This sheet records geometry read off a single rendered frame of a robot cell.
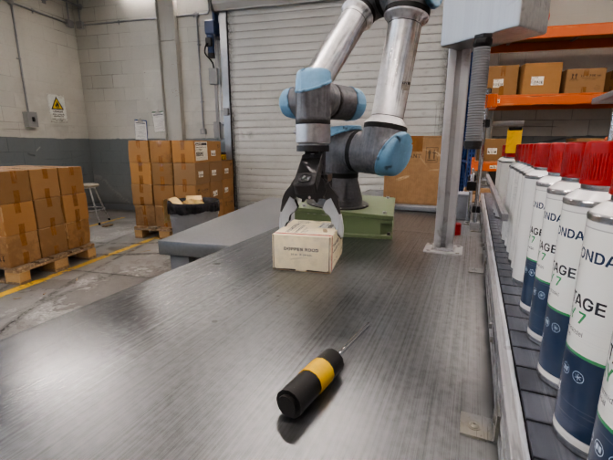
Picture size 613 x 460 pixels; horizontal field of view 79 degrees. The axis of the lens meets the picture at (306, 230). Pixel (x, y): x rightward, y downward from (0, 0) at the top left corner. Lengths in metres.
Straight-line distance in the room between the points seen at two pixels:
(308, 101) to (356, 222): 0.39
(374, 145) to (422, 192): 0.60
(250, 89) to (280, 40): 0.78
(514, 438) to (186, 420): 0.28
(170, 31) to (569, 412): 6.50
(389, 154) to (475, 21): 0.33
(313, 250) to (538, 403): 0.49
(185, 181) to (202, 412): 4.14
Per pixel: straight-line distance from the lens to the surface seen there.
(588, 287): 0.29
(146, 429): 0.41
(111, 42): 7.24
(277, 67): 5.68
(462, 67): 0.95
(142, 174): 4.77
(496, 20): 0.85
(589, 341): 0.30
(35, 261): 3.86
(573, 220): 0.36
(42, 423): 0.46
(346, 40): 1.08
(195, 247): 1.03
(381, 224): 1.05
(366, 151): 1.01
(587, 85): 5.06
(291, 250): 0.76
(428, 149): 1.55
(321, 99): 0.80
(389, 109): 1.02
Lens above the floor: 1.08
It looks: 13 degrees down
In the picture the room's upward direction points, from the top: straight up
